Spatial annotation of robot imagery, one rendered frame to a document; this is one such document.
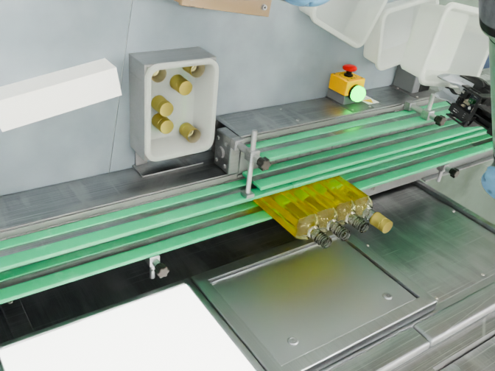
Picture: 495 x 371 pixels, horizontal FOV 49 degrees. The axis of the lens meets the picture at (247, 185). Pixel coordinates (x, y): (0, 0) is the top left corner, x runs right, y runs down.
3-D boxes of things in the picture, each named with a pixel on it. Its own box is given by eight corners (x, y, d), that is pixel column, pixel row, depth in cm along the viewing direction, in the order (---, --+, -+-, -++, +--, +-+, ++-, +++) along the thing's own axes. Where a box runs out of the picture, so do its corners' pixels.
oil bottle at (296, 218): (249, 199, 137) (302, 245, 123) (251, 180, 134) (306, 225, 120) (267, 194, 140) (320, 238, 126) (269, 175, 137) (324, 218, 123)
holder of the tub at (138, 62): (130, 166, 128) (144, 182, 122) (128, 53, 114) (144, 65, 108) (193, 152, 137) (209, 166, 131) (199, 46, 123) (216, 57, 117)
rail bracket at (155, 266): (129, 260, 125) (155, 295, 116) (129, 236, 121) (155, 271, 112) (145, 255, 127) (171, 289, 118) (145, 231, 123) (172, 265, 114)
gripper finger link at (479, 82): (463, 68, 115) (496, 89, 110) (467, 69, 116) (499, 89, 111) (452, 88, 118) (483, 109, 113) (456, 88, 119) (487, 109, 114)
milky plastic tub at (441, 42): (414, -9, 112) (448, 1, 106) (472, 5, 126) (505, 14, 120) (387, 72, 119) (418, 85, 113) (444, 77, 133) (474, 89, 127)
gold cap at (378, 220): (370, 214, 128) (384, 224, 125) (381, 210, 130) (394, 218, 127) (367, 226, 130) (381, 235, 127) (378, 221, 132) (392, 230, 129)
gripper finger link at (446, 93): (423, 78, 119) (455, 98, 113) (440, 79, 122) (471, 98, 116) (417, 90, 120) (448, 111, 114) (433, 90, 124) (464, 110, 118)
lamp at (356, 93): (347, 101, 149) (354, 104, 147) (350, 85, 146) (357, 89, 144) (358, 99, 151) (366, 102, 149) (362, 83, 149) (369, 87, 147)
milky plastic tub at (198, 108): (130, 147, 125) (146, 164, 119) (128, 53, 113) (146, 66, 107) (195, 135, 134) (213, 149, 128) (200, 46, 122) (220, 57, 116)
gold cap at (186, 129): (193, 126, 124) (183, 119, 127) (184, 139, 125) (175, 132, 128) (203, 132, 127) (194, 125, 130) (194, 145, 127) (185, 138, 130)
